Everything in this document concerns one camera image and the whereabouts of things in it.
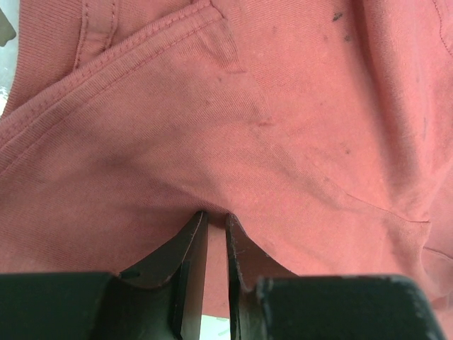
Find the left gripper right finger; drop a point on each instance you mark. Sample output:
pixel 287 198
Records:
pixel 247 263

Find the red t shirt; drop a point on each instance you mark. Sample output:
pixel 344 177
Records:
pixel 324 126

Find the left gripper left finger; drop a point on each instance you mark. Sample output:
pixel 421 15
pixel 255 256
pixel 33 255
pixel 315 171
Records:
pixel 168 284

